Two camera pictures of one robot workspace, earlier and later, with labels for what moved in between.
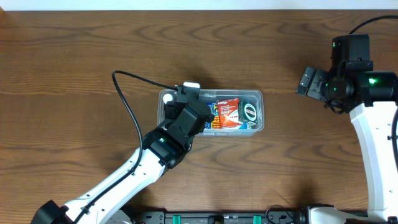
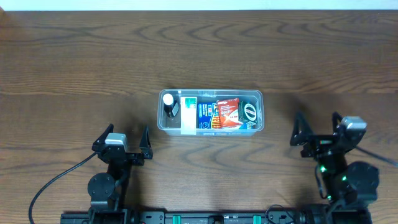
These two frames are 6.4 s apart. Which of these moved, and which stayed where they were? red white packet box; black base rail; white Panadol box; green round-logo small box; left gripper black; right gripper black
Moved: right gripper black; left gripper black; white Panadol box
Stayed: black base rail; green round-logo small box; red white packet box
